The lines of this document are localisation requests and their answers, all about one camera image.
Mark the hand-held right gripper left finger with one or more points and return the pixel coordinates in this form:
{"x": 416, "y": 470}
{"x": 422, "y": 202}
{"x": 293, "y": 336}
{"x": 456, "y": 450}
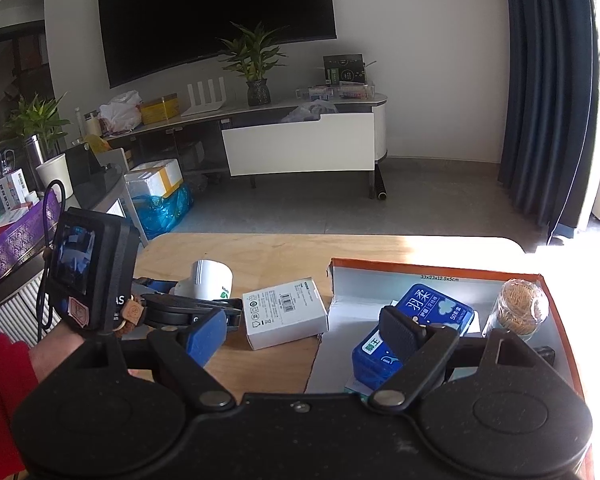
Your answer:
{"x": 205, "y": 332}

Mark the white paper cup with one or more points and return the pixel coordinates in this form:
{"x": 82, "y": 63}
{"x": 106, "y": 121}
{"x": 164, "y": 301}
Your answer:
{"x": 55, "y": 175}

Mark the grey plastic bag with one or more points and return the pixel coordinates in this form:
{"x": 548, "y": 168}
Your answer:
{"x": 310, "y": 111}

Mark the blue plastic bag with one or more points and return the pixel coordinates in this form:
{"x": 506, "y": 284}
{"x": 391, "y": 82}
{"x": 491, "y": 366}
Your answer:
{"x": 160, "y": 212}

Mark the long television cabinet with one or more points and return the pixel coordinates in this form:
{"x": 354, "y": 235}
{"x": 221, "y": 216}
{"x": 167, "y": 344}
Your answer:
{"x": 380, "y": 135}

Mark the black wall television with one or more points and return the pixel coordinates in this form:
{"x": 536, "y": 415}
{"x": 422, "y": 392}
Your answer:
{"x": 205, "y": 10}

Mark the leafy green potted plant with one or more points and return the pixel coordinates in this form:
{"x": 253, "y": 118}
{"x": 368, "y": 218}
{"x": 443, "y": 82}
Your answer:
{"x": 35, "y": 120}

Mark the black phone stand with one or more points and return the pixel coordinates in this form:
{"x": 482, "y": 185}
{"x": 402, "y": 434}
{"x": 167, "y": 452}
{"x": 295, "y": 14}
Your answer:
{"x": 82, "y": 165}

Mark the clear plastic organiser boxes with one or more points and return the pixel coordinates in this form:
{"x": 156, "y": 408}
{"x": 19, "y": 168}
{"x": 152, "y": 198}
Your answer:
{"x": 335, "y": 93}

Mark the small white cardboard box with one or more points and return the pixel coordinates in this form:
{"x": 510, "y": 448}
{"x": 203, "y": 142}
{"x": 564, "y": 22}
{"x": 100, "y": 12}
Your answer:
{"x": 285, "y": 315}

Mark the orange cardboard box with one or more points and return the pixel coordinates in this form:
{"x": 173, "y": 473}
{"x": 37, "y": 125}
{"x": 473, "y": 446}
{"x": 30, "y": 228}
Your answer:
{"x": 360, "y": 280}

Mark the clear toothpick jar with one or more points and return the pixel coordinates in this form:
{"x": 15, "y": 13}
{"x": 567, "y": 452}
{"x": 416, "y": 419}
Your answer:
{"x": 522, "y": 305}

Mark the black ribbed tube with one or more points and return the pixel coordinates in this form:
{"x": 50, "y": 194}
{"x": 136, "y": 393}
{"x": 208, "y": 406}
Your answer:
{"x": 380, "y": 185}

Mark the yellow tin box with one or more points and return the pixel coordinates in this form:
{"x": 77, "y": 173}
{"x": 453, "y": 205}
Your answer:
{"x": 159, "y": 110}

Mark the white router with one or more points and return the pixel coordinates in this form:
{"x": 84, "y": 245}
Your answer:
{"x": 205, "y": 107}

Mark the yellow plastic bag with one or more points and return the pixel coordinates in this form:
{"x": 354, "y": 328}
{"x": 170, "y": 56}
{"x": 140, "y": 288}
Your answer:
{"x": 97, "y": 142}

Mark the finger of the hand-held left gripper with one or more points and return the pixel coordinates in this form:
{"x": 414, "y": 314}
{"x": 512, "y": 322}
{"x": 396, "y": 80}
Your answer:
{"x": 155, "y": 286}
{"x": 175, "y": 312}

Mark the small black box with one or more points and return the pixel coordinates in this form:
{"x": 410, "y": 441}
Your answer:
{"x": 545, "y": 354}

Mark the purple patterned tray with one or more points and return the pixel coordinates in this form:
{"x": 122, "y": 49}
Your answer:
{"x": 10, "y": 245}

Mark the person's left forearm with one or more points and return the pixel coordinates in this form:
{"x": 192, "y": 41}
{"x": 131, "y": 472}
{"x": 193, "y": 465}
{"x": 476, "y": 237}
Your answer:
{"x": 5, "y": 385}

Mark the white plastic bag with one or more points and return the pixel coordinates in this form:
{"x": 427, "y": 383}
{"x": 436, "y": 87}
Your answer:
{"x": 120, "y": 112}

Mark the potted plant in dark vase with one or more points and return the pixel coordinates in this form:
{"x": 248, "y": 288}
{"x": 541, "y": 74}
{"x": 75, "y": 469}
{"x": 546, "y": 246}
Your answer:
{"x": 258, "y": 92}

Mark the dark green box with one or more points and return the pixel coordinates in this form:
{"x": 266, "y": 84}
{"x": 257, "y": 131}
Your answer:
{"x": 345, "y": 70}

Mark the white yellow cardboard box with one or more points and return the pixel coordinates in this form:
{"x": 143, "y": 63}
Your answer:
{"x": 152, "y": 177}

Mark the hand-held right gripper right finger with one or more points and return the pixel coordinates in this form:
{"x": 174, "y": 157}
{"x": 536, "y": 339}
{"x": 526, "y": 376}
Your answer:
{"x": 400, "y": 332}

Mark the dark blue curtain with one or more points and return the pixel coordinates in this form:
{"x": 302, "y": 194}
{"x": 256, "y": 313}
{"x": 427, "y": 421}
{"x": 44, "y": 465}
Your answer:
{"x": 545, "y": 85}

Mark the white plug-in mosquito heater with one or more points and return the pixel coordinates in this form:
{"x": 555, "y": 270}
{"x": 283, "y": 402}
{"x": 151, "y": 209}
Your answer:
{"x": 210, "y": 277}

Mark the red flat box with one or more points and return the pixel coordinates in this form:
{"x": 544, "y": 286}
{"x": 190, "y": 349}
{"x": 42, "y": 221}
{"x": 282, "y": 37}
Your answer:
{"x": 5, "y": 227}

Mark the teal white bandage box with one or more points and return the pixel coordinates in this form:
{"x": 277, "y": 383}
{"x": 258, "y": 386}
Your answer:
{"x": 360, "y": 390}

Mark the blue dental floss box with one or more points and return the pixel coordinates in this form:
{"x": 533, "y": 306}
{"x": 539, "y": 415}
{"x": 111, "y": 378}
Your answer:
{"x": 430, "y": 310}

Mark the stainless steel tumbler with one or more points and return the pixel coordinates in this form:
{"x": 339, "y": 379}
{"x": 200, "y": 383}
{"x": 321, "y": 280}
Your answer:
{"x": 34, "y": 160}

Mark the dark wooden shelving unit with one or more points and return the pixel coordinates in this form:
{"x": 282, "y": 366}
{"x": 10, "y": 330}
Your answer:
{"x": 25, "y": 60}

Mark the white blue medicine box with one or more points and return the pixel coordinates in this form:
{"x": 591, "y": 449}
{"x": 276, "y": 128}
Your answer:
{"x": 12, "y": 190}

